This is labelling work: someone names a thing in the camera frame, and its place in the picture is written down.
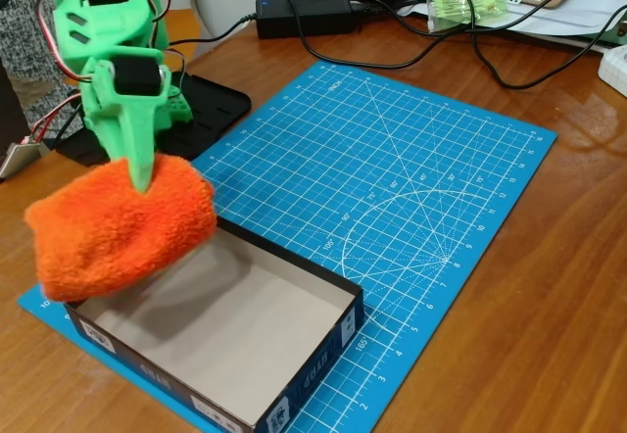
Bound orange fuzzy sock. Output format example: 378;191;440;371
24;156;219;303

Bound cardboard box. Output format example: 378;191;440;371
63;216;366;433

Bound silver controller board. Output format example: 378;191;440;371
0;141;44;182

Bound grey speckled fabric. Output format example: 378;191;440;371
0;0;84;130

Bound black power adapter blue light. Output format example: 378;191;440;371
254;0;359;40

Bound blue cutting mat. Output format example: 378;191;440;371
17;59;559;433

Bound white paper stack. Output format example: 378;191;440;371
381;0;627;55

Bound white power strip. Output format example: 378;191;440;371
597;44;627;99

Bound mint green box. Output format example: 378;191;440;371
595;9;627;47

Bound red and black wire bundle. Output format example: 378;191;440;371
26;87;92;146

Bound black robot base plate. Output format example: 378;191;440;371
56;72;254;168

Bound white red black servo wire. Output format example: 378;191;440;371
34;0;175;81

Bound thin black cable to robot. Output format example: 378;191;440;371
164;14;259;91

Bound long looping black cable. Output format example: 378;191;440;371
285;0;627;91

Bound black cable over papers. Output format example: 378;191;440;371
406;0;627;37

